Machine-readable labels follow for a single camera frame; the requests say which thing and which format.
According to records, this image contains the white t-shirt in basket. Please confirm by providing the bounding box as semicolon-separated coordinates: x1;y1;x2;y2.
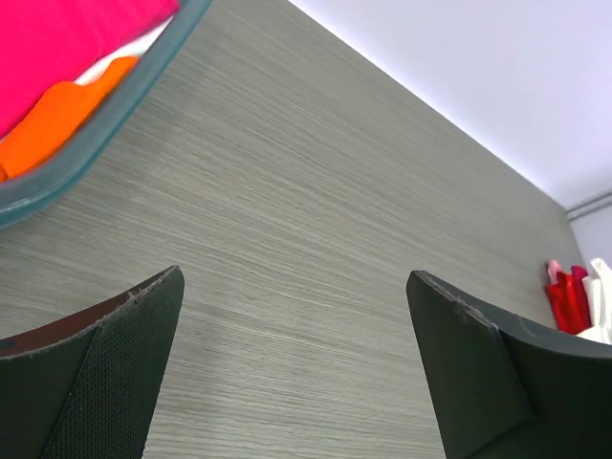
74;16;173;85

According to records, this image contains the orange t-shirt in basket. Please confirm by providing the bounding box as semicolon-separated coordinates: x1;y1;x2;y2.
1;55;140;182

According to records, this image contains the folded pink t-shirt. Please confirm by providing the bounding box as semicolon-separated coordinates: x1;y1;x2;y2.
1;0;181;136

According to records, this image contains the folded red t-shirt in stack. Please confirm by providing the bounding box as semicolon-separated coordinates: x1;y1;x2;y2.
545;260;592;335

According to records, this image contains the folded white t-shirt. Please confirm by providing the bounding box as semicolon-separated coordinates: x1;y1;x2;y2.
579;258;612;345

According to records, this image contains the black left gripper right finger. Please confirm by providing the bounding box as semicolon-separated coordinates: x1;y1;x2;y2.
406;271;611;458

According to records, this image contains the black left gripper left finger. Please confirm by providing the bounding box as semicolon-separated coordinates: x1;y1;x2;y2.
1;266;185;458

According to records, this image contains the teal plastic laundry basket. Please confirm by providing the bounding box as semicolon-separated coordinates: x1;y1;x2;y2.
1;1;211;229

